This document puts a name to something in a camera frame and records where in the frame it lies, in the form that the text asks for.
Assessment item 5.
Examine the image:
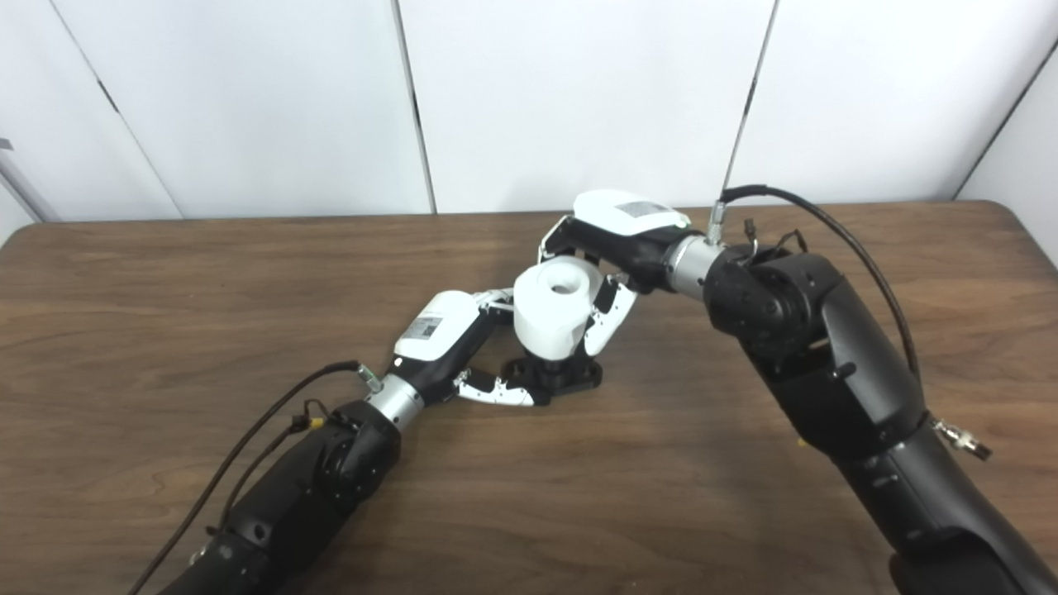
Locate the black and white left hand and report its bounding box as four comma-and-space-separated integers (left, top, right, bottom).
387, 288, 546, 407

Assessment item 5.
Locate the black and white right hand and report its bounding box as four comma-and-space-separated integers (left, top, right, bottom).
537, 190, 703, 358

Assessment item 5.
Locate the round white plastic piece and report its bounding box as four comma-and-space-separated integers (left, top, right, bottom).
512, 255, 604, 358

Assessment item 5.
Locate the black plastic holder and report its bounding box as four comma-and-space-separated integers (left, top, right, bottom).
503, 351, 606, 406

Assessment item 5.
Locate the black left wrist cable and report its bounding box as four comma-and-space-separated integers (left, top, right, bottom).
128, 359, 385, 595

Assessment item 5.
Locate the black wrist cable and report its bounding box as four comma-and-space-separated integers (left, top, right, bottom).
705, 184, 993, 461
128, 359, 385, 595

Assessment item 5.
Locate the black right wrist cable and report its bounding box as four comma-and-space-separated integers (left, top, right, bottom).
705, 184, 993, 461

